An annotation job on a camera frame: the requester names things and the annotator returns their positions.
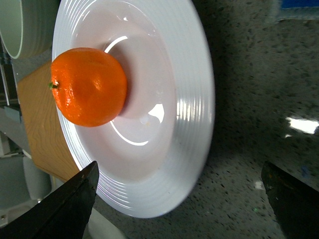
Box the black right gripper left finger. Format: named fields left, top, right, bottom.
left=0, top=161, right=99, bottom=239

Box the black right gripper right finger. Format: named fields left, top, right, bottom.
left=261, top=161, right=319, bottom=239

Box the white ridged plate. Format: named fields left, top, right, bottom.
left=52, top=0, right=215, bottom=218

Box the orange mandarin fruit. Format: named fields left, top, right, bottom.
left=50, top=47, right=128, bottom=127

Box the wooden cutting board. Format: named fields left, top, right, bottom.
left=17, top=62, right=79, bottom=182

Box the light green bowl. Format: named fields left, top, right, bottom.
left=0, top=0, right=61, bottom=60

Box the grey blue cloth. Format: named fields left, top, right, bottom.
left=267, top=0, right=319, bottom=23

